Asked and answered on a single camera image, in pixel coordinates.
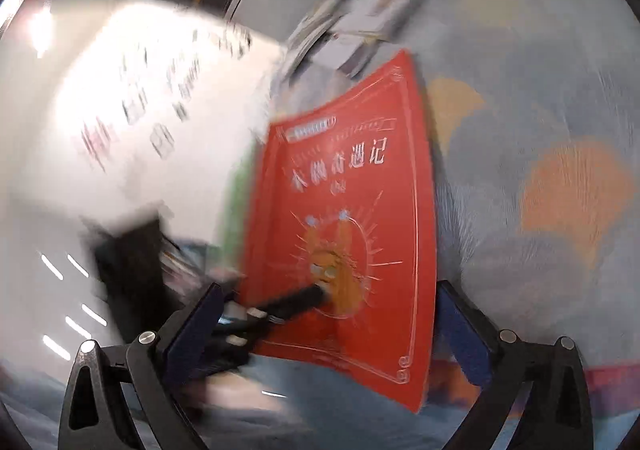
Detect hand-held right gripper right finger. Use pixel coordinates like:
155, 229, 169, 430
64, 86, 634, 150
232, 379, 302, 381
436, 280, 596, 450

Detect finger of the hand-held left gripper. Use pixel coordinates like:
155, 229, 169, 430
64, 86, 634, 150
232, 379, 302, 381
225, 283, 328, 327
195, 329, 252, 379

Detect white book yellow figure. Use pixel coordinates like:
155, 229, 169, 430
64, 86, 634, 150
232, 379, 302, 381
320, 0, 426, 38

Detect plain green book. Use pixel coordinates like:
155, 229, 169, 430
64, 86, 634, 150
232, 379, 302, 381
220, 165, 261, 271

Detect white book black stripe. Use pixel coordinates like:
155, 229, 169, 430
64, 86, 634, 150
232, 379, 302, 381
292, 28, 383, 78

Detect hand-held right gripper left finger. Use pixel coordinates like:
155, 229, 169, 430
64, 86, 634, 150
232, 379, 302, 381
59, 283, 226, 450

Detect red book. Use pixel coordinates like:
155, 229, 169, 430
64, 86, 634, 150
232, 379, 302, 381
239, 49, 441, 415

